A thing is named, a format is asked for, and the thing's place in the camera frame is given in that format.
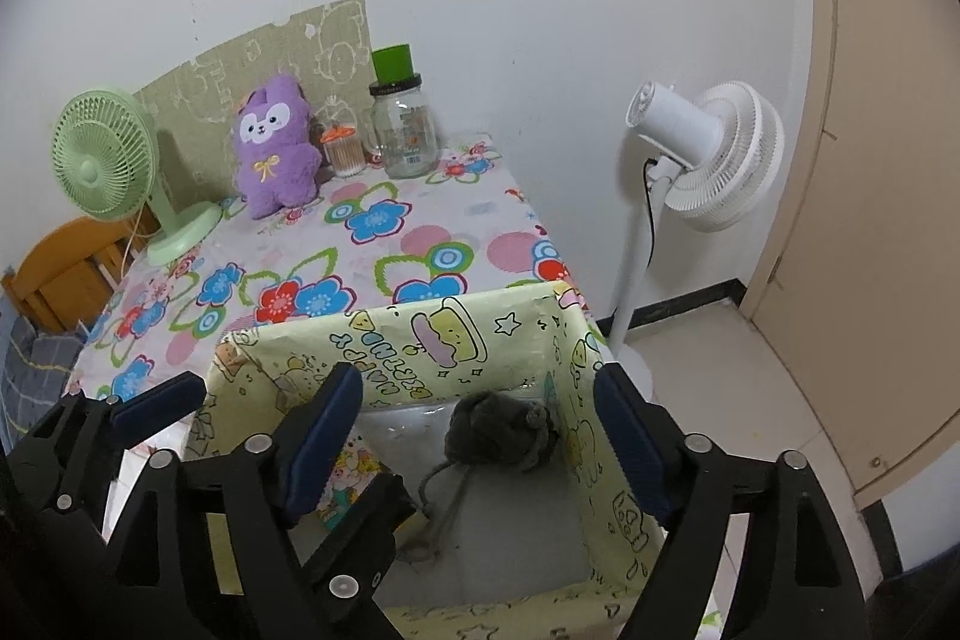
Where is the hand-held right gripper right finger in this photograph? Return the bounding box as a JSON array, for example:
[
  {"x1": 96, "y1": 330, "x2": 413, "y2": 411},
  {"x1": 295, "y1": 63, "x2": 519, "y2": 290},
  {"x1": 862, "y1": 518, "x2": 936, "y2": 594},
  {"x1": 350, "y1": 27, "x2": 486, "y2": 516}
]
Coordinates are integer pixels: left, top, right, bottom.
[{"x1": 594, "y1": 362, "x2": 869, "y2": 640}]

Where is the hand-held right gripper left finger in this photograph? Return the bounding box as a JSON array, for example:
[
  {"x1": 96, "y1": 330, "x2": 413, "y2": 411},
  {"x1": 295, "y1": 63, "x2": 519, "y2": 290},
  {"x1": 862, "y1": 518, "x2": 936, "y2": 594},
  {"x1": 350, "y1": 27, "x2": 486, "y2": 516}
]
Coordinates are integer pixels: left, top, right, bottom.
[{"x1": 103, "y1": 361, "x2": 398, "y2": 640}]

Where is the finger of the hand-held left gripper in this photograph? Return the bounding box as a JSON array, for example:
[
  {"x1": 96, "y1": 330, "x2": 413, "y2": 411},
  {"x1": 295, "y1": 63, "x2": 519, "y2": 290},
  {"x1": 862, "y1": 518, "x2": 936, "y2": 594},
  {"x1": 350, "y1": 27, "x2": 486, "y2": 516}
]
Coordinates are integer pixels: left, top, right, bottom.
[
  {"x1": 296, "y1": 473, "x2": 419, "y2": 618},
  {"x1": 0, "y1": 372, "x2": 207, "y2": 581}
]

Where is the grey drawstring pouch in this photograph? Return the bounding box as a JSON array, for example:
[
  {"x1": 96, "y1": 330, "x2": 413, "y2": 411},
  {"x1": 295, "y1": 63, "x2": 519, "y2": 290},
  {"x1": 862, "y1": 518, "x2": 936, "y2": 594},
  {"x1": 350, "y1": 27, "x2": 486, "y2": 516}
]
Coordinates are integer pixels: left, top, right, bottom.
[{"x1": 416, "y1": 389, "x2": 560, "y2": 562}]

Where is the yellow printed storage box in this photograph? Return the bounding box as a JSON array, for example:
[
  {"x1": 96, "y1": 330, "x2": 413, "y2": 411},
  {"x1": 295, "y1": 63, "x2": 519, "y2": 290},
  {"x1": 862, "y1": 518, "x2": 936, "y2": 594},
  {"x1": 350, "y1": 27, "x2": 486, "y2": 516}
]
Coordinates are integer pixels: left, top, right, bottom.
[{"x1": 184, "y1": 280, "x2": 668, "y2": 640}]

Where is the grey plaid bedding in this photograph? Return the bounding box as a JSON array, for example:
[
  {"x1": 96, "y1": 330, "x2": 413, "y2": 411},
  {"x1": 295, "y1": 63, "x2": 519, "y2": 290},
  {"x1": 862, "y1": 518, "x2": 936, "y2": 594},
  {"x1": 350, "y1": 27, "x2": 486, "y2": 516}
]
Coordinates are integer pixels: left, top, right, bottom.
[{"x1": 0, "y1": 295, "x2": 85, "y2": 438}]

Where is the wooden chair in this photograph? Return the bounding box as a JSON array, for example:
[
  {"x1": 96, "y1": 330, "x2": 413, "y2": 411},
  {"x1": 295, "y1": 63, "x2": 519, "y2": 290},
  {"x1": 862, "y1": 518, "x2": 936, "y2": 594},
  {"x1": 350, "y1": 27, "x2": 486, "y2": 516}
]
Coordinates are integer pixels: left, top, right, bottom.
[{"x1": 2, "y1": 216, "x2": 162, "y2": 335}]

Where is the green desk fan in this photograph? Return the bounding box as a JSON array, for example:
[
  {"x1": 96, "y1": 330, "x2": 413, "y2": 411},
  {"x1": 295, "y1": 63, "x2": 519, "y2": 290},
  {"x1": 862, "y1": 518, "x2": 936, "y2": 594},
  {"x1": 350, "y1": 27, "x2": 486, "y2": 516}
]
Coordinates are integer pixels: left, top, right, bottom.
[{"x1": 51, "y1": 87, "x2": 224, "y2": 267}]

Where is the purple plush toy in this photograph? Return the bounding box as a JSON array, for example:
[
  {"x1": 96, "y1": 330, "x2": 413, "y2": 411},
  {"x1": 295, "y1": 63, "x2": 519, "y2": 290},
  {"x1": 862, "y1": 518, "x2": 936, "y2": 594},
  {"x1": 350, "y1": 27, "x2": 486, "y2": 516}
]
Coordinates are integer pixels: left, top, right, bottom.
[{"x1": 234, "y1": 71, "x2": 324, "y2": 220}]

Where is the cotton swab jar orange lid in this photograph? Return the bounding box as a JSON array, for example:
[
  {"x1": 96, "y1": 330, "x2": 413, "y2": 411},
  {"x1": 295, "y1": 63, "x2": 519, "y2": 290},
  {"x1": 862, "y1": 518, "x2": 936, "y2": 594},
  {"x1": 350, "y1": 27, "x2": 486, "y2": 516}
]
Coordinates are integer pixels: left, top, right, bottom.
[{"x1": 321, "y1": 124, "x2": 367, "y2": 180}]

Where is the glass mug jar black lid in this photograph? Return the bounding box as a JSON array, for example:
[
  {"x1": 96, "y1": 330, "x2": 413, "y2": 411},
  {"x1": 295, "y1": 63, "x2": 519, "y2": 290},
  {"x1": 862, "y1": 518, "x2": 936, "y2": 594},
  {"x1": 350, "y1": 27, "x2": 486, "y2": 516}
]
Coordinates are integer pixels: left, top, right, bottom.
[{"x1": 364, "y1": 74, "x2": 439, "y2": 180}]

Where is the white standing fan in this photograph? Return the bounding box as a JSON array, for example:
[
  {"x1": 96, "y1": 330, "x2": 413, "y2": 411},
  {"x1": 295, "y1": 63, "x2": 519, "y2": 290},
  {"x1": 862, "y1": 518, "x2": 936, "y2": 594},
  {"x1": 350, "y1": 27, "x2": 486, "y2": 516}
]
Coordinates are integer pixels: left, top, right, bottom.
[{"x1": 606, "y1": 79, "x2": 786, "y2": 401}]

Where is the beige door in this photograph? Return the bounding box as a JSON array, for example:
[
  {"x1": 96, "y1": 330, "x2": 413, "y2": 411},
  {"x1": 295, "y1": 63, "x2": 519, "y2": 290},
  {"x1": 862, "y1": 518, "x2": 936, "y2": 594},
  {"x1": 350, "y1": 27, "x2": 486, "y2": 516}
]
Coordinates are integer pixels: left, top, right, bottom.
[{"x1": 739, "y1": 0, "x2": 960, "y2": 510}]

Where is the green plastic cup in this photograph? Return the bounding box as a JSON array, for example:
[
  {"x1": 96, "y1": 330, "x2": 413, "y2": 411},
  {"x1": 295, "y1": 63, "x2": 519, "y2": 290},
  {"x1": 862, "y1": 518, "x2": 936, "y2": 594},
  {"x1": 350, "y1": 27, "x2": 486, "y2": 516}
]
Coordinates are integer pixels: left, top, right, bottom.
[{"x1": 371, "y1": 44, "x2": 416, "y2": 84}]

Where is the white fan cable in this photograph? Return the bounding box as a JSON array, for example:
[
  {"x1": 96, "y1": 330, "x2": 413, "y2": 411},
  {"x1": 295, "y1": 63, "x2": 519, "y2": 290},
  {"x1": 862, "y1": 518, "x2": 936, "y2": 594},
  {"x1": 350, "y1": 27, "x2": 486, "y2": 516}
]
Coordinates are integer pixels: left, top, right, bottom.
[{"x1": 120, "y1": 209, "x2": 149, "y2": 285}]

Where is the black fan cable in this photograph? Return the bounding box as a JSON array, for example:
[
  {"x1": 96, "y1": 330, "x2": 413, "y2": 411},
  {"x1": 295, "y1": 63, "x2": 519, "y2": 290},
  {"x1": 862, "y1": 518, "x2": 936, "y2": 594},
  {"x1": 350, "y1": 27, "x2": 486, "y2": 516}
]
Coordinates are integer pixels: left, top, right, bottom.
[{"x1": 642, "y1": 155, "x2": 665, "y2": 283}]

